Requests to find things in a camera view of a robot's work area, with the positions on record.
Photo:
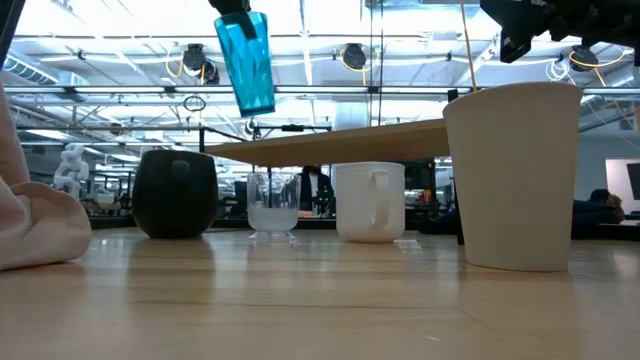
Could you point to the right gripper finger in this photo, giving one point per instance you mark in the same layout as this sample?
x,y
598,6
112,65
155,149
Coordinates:
x,y
512,30

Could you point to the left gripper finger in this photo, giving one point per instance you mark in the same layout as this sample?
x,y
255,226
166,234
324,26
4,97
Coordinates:
x,y
230,6
248,26

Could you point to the blue faceted plastic tumbler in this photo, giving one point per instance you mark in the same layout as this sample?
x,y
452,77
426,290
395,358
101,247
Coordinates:
x,y
247,70

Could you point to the tall cream cup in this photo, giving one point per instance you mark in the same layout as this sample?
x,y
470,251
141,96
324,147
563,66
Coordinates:
x,y
515,180

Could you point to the black mug orange inside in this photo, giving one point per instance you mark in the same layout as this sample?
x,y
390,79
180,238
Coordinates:
x,y
175,200

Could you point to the clear glass cup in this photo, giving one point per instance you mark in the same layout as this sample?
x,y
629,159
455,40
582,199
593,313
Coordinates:
x,y
273,217

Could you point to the white ceramic mug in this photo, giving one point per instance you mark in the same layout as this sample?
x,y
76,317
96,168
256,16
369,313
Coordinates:
x,y
357,205

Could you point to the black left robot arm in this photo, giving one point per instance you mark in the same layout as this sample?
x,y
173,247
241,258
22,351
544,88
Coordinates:
x,y
9,25

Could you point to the wooden shelf black legs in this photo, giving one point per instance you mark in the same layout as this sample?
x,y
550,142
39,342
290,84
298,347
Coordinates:
x,y
350,145

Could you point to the white screen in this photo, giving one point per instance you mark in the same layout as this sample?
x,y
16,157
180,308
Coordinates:
x,y
617,185

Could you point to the person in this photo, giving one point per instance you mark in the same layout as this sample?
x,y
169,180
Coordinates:
x,y
606,197
316,190

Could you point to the white robot figure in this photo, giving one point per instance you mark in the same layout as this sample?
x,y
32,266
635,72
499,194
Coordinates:
x,y
70,170

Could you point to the pink cloth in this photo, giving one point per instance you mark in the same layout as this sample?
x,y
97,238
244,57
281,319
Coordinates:
x,y
40,225

